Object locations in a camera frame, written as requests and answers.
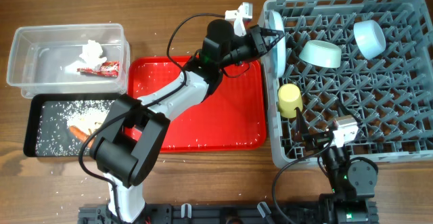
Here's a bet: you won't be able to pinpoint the light blue plate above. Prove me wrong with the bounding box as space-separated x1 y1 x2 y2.
268 11 286 78

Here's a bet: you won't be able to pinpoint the yellow plastic cup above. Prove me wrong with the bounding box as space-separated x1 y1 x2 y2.
277 84 303 118

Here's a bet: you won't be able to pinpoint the mint green bowl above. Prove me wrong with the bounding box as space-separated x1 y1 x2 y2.
299 40 342 68

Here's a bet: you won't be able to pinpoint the light blue bowl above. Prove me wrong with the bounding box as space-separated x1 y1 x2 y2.
353 20 386 60

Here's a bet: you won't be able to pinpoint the red snack wrapper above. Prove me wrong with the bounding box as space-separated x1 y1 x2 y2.
76 61 120 77

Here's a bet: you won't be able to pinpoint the white tissue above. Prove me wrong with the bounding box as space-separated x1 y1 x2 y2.
79 40 107 70

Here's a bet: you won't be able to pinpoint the peanut shells food scraps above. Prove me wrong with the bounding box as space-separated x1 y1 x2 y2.
66 108 108 134

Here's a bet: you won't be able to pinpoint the orange carrot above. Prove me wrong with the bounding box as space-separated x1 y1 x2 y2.
68 126 92 143

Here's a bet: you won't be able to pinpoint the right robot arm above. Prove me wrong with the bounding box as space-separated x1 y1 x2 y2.
295 101 378 223

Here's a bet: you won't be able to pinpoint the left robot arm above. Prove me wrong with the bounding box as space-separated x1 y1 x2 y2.
83 19 284 223

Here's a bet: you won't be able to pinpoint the grey plastic dishwasher rack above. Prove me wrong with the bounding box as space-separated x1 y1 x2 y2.
258 0 432 167

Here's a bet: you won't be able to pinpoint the red plastic tray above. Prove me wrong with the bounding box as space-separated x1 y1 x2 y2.
127 57 267 153

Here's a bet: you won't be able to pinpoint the clear plastic bin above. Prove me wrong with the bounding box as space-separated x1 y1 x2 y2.
6 23 131 98

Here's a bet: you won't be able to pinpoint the black plastic tray bin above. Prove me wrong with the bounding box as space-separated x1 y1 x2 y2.
23 93 120 157

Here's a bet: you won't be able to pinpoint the right black cable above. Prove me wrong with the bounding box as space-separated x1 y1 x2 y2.
272 139 336 224

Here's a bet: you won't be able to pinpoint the black cable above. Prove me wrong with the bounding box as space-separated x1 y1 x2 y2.
78 12 251 218
272 139 336 224

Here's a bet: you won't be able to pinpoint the left black cable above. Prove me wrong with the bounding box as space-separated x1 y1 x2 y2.
78 12 251 218

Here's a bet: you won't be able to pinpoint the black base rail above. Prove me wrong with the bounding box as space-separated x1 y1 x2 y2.
78 202 378 224

